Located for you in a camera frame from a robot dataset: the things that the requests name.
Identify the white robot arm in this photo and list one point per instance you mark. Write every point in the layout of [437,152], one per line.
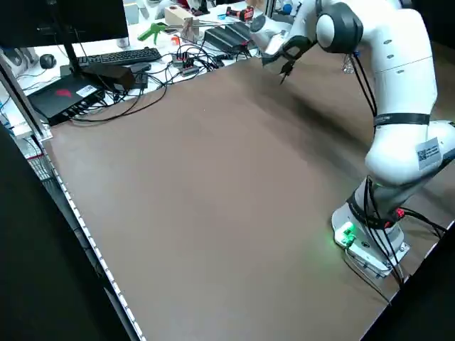
[398,89]

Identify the dark electronics box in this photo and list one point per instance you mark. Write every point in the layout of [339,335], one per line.
[227,35]

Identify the orange power drill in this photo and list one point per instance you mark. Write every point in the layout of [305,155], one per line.
[241,13]

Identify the small blue tool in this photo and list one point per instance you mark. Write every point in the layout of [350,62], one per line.
[221,15]

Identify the grey hub with red plugs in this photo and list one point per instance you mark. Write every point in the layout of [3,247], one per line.
[185,64]

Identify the small wooden block stand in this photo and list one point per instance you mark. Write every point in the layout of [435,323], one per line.
[190,30]

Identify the small orange object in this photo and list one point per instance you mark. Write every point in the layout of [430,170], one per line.
[175,40]

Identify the light wooden box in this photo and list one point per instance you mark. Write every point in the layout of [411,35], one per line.
[177,16]

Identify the green caulking gun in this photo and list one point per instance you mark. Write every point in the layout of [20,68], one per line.
[151,32]

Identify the small black adapter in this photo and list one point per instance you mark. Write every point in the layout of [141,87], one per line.
[141,81]

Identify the grey upright box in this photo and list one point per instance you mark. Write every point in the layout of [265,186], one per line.
[131,12]

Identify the black keyboard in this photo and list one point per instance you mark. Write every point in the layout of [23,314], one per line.
[117,57]

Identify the black power brick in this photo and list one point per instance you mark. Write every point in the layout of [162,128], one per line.
[110,76]

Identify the black computer monitor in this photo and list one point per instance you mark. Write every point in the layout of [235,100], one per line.
[89,17]

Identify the black stand pole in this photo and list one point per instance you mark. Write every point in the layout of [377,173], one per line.
[67,39]

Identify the black box with red logo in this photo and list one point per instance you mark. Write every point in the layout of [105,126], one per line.
[60,97]

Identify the black computer mouse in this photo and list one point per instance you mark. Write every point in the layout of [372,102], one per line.
[48,61]

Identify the white toothed edge strip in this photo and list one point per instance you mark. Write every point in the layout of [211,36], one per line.
[89,241]

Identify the silver aluminium post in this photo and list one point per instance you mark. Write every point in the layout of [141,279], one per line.
[269,9]

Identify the silver aluminium frame rail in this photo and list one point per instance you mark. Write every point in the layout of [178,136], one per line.
[25,99]

